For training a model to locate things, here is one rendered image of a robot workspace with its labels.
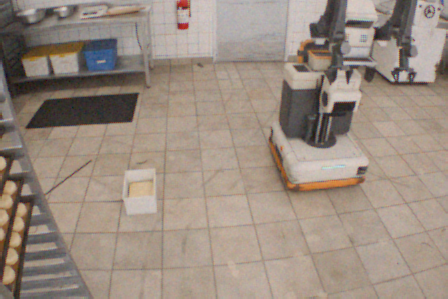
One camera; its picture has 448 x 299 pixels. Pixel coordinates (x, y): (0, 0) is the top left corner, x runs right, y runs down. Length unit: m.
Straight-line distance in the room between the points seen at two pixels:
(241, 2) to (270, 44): 0.75
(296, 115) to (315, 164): 0.39
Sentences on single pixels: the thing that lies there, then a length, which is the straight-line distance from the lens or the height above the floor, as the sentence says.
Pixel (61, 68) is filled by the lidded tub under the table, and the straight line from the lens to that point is 4.34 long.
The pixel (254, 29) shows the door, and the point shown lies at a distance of 4.73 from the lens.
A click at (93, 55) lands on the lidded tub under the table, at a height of 0.43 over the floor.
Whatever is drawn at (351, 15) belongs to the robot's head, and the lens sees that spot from 1.93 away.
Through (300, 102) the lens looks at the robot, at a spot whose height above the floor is 0.60.
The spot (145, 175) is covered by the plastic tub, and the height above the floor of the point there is 0.11.
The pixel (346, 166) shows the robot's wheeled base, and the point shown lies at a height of 0.24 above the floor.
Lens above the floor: 1.64
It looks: 32 degrees down
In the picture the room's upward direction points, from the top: 1 degrees clockwise
